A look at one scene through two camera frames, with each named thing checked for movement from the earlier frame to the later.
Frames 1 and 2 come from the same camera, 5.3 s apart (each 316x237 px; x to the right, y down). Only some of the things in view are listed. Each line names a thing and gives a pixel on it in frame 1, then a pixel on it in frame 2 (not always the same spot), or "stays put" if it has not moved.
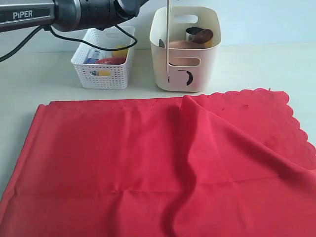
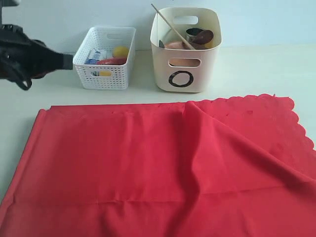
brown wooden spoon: x=203 y=36 stays put
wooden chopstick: x=167 y=33 -> x=171 y=27
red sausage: x=118 y=60 stays put
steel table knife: x=161 y=44 stays put
